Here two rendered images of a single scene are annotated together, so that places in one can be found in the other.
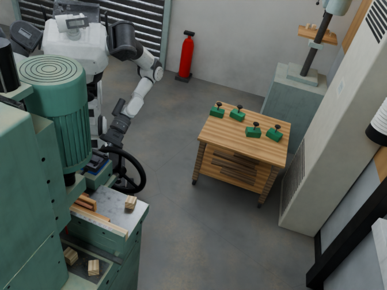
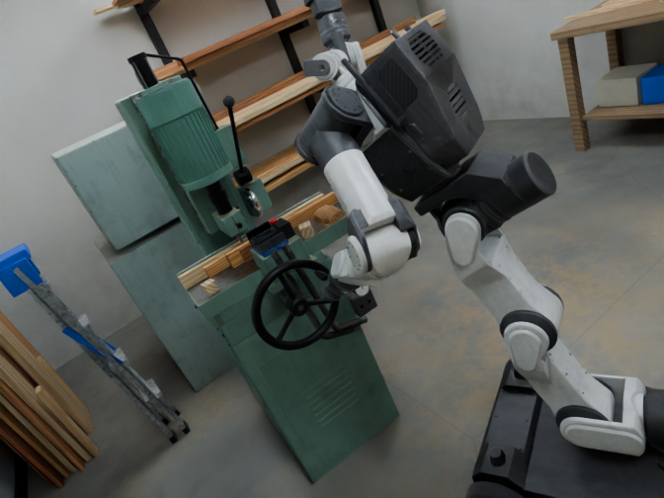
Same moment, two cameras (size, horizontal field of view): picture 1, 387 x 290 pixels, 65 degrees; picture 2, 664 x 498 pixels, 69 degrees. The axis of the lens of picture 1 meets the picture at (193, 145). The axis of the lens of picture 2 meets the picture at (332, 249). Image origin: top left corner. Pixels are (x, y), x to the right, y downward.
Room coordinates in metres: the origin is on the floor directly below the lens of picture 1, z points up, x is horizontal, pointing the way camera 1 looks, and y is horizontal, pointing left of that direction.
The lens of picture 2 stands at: (2.18, -0.22, 1.53)
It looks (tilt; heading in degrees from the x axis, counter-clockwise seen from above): 25 degrees down; 148
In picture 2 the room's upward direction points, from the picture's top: 24 degrees counter-clockwise
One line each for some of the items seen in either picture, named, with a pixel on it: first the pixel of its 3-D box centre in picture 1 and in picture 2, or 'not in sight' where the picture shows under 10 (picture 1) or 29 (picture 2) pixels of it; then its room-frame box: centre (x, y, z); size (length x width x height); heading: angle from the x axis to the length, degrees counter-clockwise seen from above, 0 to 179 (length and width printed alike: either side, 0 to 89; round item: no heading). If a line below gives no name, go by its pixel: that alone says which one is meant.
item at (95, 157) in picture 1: (87, 159); (272, 235); (0.88, 0.42, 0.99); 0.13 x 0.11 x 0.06; 77
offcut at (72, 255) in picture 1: (69, 256); not in sight; (0.54, 0.36, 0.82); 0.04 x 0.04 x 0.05; 69
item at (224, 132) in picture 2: not in sight; (227, 147); (0.50, 0.60, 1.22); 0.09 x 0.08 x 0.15; 167
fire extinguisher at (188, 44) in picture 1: (186, 56); not in sight; (3.54, 0.30, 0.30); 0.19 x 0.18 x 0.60; 172
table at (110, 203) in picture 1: (78, 191); (276, 260); (0.79, 0.43, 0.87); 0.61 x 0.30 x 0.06; 77
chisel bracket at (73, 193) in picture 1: (65, 193); (231, 221); (0.66, 0.41, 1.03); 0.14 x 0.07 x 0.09; 167
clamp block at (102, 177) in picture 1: (90, 171); (280, 255); (0.88, 0.41, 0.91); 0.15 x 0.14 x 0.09; 77
